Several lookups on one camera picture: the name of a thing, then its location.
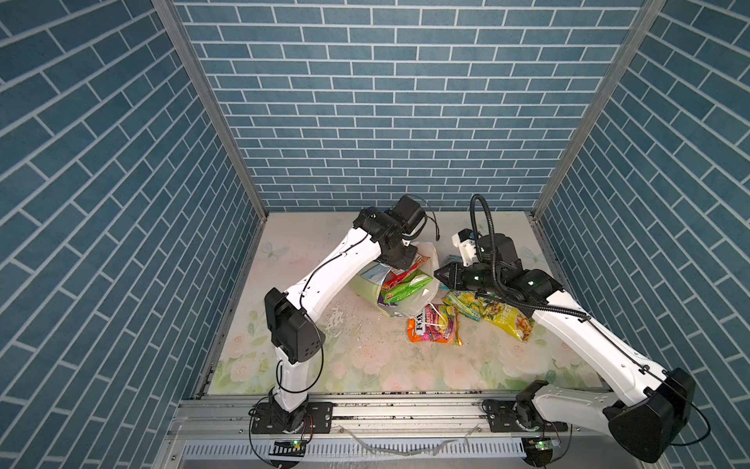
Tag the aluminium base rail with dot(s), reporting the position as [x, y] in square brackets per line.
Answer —
[454, 430]

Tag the teal Fox's candy bag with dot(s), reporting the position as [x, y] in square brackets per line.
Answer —
[452, 258]

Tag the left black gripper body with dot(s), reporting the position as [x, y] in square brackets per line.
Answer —
[401, 257]

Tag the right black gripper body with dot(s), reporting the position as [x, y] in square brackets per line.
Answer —
[470, 278]

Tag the yellow-green snack packet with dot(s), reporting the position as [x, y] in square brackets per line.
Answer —
[509, 319]

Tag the floral table mat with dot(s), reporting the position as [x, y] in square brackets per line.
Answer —
[365, 350]

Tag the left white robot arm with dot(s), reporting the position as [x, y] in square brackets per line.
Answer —
[378, 235]

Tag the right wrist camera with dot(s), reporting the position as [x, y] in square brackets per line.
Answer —
[466, 243]

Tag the red snack packet in bag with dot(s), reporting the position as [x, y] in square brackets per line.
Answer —
[396, 276]

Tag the floral paper gift bag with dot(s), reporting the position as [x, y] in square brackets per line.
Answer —
[368, 283]

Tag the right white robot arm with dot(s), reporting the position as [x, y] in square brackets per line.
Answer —
[645, 406]

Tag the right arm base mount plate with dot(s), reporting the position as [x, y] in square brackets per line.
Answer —
[512, 416]

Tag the green Fox's Spring Tea candy bag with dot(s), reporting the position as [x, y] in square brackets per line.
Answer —
[466, 303]

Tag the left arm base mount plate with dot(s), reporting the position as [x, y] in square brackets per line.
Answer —
[293, 417]

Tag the green snack packet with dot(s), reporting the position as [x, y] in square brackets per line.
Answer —
[408, 287]

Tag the orange Fox's fruit candy bag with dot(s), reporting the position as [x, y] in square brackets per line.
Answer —
[435, 324]

